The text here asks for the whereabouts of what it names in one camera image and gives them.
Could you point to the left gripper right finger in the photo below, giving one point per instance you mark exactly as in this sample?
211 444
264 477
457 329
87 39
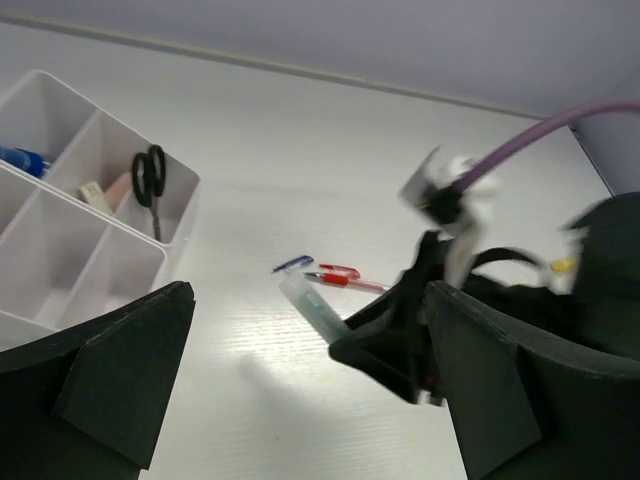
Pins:
527 404

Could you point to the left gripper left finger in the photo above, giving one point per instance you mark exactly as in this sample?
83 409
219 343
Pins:
88 402

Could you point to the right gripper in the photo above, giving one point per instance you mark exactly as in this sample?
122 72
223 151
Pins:
389 340

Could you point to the green highlighter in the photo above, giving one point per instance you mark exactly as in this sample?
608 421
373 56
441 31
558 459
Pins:
313 308

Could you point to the white eraser box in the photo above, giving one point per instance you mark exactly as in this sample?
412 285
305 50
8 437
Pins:
92 194

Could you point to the pink eraser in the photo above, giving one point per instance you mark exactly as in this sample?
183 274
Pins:
116 192

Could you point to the black handled scissors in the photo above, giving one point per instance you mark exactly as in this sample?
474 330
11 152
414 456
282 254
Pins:
148 171

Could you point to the blue correction fluid bottle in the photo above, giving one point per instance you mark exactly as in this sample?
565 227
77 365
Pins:
32 163

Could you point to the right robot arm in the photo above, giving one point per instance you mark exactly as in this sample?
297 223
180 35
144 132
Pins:
601 310

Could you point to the red gel pen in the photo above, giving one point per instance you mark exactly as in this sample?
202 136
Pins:
340 281

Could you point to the white compartment organizer box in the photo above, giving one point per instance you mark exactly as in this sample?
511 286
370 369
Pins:
62 261

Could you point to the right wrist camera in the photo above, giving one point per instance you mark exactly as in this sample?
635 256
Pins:
464 216

